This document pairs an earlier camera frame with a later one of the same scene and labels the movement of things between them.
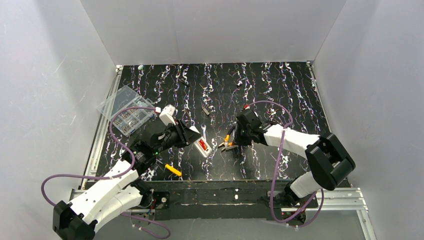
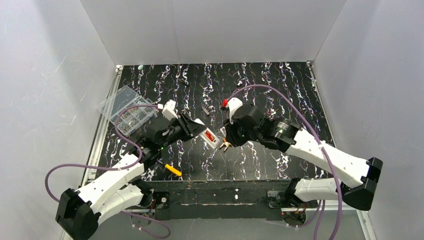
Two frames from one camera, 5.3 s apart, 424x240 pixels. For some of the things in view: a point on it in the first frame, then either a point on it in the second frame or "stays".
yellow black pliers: [226, 144] stays
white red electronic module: [202, 145] to [208, 136]
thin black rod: [186, 84] stays
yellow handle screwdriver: [168, 166] stays
